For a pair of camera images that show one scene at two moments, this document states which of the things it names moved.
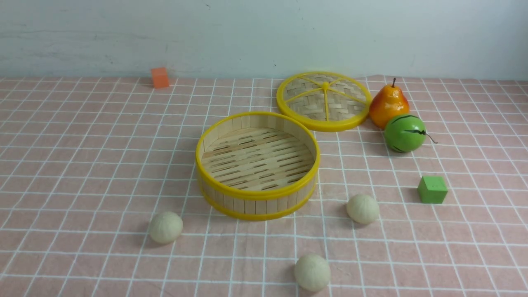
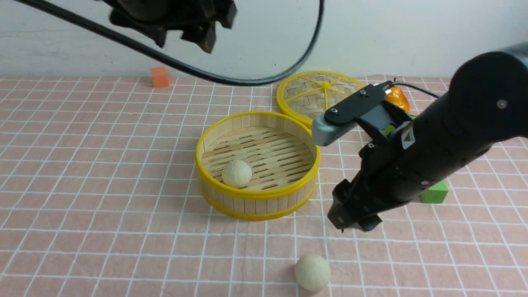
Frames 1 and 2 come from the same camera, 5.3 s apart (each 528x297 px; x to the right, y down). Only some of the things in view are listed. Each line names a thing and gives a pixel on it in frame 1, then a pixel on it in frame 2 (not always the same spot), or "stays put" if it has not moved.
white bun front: [312, 272] stays put
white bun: [166, 227] to [237, 173]
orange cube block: [160, 78] stays put
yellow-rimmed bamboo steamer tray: [255, 166] stays put
